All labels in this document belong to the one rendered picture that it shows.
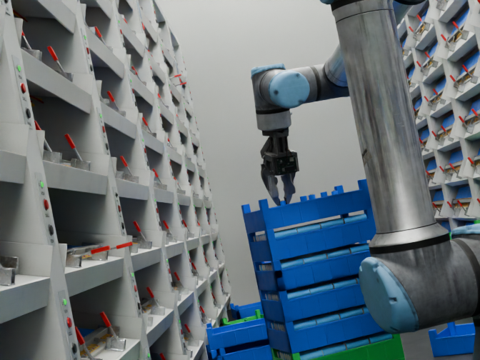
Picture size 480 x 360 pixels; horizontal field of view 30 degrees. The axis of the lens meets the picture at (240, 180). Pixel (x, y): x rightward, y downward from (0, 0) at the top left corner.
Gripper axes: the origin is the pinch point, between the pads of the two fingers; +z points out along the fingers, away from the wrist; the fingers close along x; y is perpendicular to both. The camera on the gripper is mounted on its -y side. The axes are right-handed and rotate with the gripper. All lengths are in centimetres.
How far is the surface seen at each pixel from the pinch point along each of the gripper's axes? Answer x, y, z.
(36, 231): -68, 81, -23
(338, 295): 6.5, 17.0, 23.5
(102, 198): -49, 14, -13
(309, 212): 3.5, 11.2, 1.8
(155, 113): -7, -125, -14
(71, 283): -63, 69, -10
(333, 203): 10.6, 10.9, 0.7
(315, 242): 3.3, 13.2, 9.4
